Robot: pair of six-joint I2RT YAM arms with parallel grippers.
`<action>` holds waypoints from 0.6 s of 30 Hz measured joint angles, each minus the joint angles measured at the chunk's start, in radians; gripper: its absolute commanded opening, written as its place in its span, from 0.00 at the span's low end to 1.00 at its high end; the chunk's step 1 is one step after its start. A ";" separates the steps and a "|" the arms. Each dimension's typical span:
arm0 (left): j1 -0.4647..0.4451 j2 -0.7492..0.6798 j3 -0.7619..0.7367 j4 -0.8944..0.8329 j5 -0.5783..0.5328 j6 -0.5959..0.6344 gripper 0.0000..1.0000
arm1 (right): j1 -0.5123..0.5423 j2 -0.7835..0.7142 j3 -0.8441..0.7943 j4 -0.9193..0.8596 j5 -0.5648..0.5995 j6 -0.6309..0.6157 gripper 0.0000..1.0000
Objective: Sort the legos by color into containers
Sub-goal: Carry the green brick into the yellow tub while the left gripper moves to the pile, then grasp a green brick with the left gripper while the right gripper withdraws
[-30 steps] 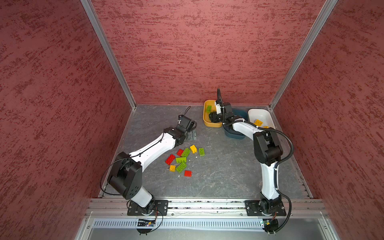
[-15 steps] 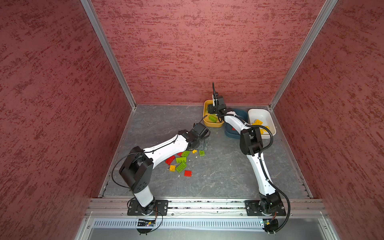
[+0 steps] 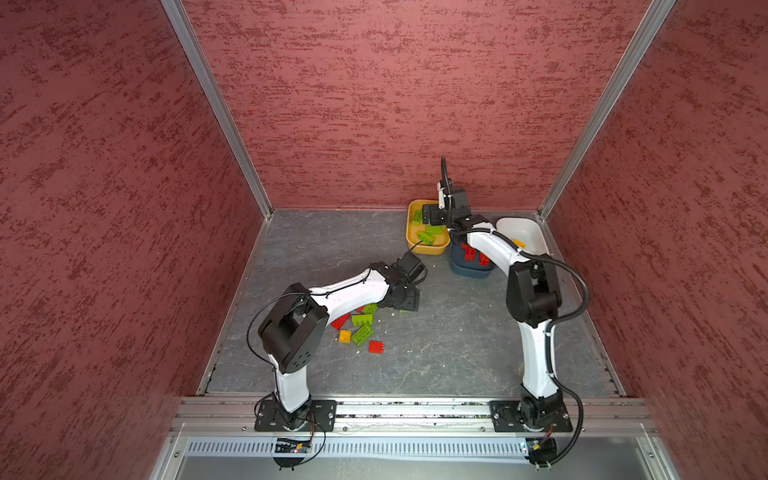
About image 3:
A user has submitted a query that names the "green long lego brick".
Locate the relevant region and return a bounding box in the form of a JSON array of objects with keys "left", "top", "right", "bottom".
[
  {"left": 425, "top": 225, "right": 445, "bottom": 236},
  {"left": 351, "top": 325, "right": 374, "bottom": 346}
]

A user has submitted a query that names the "red long lego brick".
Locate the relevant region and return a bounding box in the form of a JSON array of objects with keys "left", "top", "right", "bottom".
[
  {"left": 461, "top": 243, "right": 476, "bottom": 262},
  {"left": 331, "top": 313, "right": 351, "bottom": 331}
]

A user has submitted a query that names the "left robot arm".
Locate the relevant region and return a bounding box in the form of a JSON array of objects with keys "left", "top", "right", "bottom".
[{"left": 246, "top": 253, "right": 428, "bottom": 432}]

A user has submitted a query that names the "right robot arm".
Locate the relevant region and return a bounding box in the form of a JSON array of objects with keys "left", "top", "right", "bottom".
[{"left": 422, "top": 205, "right": 590, "bottom": 431}]

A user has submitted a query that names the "yellow plastic bin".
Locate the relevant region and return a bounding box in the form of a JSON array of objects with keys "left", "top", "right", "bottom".
[{"left": 406, "top": 200, "right": 450, "bottom": 256}]

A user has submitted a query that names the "teal plastic bin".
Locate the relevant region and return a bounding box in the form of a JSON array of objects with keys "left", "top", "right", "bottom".
[{"left": 449, "top": 241, "right": 495, "bottom": 279}]

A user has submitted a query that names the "white plastic bin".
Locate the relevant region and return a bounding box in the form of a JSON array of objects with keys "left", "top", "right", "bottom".
[{"left": 495, "top": 217, "right": 549, "bottom": 255}]

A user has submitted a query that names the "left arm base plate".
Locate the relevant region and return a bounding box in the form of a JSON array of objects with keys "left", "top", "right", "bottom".
[{"left": 254, "top": 398, "right": 338, "bottom": 433}]

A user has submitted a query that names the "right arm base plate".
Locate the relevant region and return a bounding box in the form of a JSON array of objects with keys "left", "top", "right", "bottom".
[{"left": 489, "top": 398, "right": 573, "bottom": 434}]

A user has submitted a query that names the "aluminium front rail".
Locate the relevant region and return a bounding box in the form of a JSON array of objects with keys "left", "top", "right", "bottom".
[{"left": 150, "top": 395, "right": 678, "bottom": 479}]

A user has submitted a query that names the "right corner aluminium post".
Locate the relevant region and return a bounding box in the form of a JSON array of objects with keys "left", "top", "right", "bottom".
[{"left": 537, "top": 0, "right": 676, "bottom": 222}]

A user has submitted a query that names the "corner aluminium post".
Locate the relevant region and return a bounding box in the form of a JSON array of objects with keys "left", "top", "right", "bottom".
[
  {"left": 537, "top": 0, "right": 676, "bottom": 222},
  {"left": 161, "top": 0, "right": 274, "bottom": 221}
]

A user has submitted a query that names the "left corner aluminium post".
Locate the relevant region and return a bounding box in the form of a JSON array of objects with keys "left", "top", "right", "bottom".
[{"left": 161, "top": 0, "right": 274, "bottom": 221}]

